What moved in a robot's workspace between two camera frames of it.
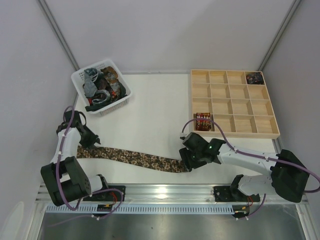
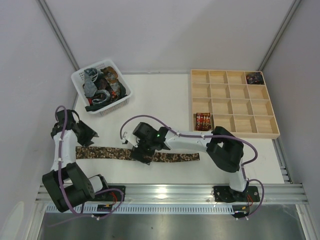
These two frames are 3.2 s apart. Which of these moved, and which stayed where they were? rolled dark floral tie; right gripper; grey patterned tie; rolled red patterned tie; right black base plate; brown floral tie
Moved: right gripper; brown floral tie
Stayed: rolled red patterned tie; grey patterned tie; right black base plate; rolled dark floral tie
